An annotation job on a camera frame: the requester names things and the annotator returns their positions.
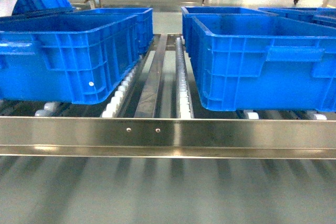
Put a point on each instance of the large blue crate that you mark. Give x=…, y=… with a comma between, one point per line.
x=245, y=59
x=74, y=57

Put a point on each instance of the steel shelf rack right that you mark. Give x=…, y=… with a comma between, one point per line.
x=122, y=126

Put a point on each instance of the large blue crate left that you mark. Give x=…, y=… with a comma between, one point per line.
x=74, y=57

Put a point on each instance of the large blue crate right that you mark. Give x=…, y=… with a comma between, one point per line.
x=245, y=59

